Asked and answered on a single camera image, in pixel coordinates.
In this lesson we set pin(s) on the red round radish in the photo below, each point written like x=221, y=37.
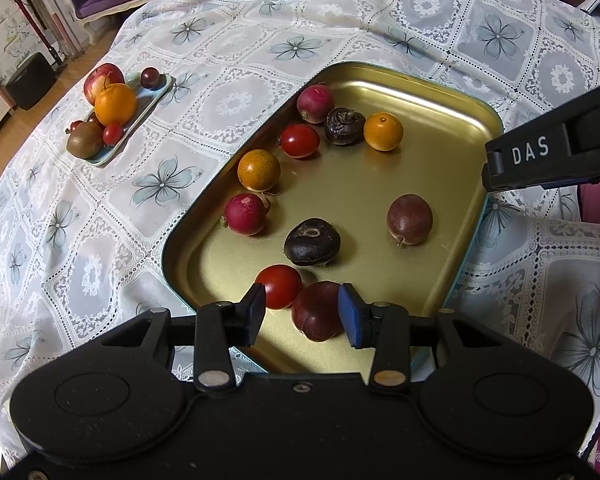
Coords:
x=246, y=213
x=315, y=103

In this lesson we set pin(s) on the dark red plum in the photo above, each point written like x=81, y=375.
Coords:
x=150, y=78
x=319, y=311

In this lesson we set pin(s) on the red stick vacuum cleaner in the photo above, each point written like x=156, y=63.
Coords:
x=30, y=15

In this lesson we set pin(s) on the large orange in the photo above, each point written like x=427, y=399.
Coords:
x=115, y=104

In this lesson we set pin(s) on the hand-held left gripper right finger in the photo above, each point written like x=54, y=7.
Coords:
x=352, y=320

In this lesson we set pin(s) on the red cherry tomato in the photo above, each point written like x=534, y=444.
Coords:
x=75, y=125
x=279, y=286
x=112, y=133
x=300, y=140

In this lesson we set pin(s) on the red apple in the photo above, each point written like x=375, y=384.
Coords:
x=100, y=80

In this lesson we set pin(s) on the white lace floral tablecloth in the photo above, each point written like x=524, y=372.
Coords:
x=230, y=60

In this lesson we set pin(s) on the purple brown passion fruit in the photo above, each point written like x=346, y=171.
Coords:
x=409, y=219

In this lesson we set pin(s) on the pale green rectangular plate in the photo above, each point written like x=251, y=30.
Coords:
x=145, y=105

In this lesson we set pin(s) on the white cartoon printed cabinet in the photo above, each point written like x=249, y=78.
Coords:
x=5, y=30

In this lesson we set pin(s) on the gold metal tin tray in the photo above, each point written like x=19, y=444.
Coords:
x=360, y=180

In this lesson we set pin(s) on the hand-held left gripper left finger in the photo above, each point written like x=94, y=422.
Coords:
x=254, y=312

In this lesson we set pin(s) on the small orange kumquat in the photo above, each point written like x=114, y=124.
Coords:
x=383, y=131
x=258, y=170

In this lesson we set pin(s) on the black stool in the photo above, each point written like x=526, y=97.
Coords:
x=30, y=80

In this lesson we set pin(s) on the dark brown water chestnut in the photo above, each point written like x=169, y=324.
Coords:
x=312, y=241
x=344, y=126

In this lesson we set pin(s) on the brown kiwi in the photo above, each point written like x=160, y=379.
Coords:
x=85, y=139

